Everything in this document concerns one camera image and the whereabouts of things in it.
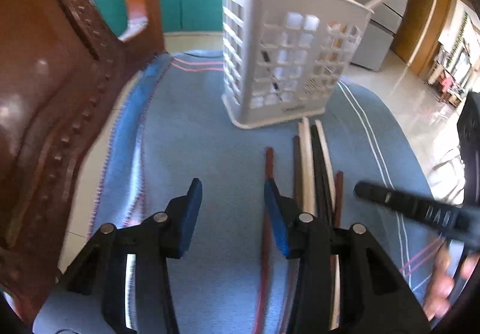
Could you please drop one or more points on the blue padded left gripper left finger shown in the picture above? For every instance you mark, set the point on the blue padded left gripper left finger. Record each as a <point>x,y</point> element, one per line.
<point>90,296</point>

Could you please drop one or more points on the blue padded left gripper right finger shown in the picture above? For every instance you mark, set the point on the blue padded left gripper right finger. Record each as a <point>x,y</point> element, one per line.
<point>374,296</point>

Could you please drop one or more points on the reddish curved chopstick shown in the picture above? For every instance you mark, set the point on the reddish curved chopstick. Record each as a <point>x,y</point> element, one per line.
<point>338,199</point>

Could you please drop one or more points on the reddish brown chopstick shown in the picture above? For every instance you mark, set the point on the reddish brown chopstick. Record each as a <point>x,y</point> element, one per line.
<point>264,288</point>

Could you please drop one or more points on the dark brown chopstick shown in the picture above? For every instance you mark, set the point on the dark brown chopstick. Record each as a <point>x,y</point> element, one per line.
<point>298,183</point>

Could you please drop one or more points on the person's right hand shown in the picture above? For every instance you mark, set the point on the person's right hand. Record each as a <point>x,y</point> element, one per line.
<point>436,303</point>

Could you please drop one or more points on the blue striped cloth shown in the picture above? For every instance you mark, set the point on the blue striped cloth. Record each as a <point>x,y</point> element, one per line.
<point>174,128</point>

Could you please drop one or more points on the carved wooden chair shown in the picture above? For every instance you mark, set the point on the carved wooden chair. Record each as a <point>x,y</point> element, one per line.
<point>62,69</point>

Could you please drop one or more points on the wooden door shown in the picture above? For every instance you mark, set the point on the wooden door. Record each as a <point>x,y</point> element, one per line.
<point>413,23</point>

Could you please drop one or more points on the white plastic utensil basket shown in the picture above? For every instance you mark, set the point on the white plastic utensil basket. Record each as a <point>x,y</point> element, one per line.
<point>283,58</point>

